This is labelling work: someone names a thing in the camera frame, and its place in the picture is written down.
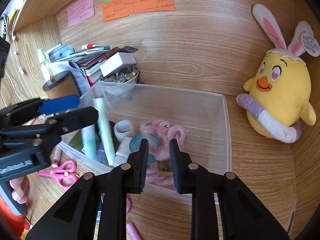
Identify clear plastic storage box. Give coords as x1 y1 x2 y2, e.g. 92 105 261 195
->
59 80 232 203

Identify white and pink lip balm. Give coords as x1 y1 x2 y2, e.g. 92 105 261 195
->
52 145 62 168

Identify small white cardboard box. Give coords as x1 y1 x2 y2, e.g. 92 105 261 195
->
99 52 137 77

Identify light green stick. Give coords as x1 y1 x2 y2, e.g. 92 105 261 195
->
93 97 117 167

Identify white tape roll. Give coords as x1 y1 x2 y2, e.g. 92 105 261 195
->
114 120 137 142

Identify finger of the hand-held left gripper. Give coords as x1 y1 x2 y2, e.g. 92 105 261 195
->
0 95 80 130
0 106 99 153

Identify red and white marker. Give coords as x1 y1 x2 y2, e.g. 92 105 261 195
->
81 44 110 50

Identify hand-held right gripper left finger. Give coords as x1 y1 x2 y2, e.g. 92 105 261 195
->
25 138 149 240

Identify mint green tube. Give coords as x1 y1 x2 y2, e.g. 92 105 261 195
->
81 125 99 160

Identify blue tape roll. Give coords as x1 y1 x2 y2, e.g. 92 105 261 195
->
129 133 160 165

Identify yellow chick plush toy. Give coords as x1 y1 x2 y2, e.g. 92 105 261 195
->
236 4 320 143

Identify brown ceramic mug with lid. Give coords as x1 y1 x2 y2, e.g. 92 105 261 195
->
42 70 82 100

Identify pink paper note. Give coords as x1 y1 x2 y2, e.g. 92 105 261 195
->
67 0 95 28

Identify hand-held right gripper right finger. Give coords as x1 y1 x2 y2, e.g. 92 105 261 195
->
169 138 290 240

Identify wooden shelf board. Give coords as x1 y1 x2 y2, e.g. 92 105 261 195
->
12 0 108 33

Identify stack of books and papers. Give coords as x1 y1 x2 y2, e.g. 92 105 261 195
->
49 44 139 85

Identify pink scissors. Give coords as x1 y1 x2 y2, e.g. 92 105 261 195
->
37 160 80 190

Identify pink cord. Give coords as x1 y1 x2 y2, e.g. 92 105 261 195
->
139 119 187 187

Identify white bowl of beads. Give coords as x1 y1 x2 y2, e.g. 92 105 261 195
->
101 66 139 93

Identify yellow-green spray bottle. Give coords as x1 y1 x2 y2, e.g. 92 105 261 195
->
37 48 57 80

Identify pink pen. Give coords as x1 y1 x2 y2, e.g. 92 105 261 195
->
126 222 143 240

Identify person's left hand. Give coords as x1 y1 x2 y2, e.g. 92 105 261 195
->
9 177 31 205

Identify orange paper note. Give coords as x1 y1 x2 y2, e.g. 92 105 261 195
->
101 0 175 22

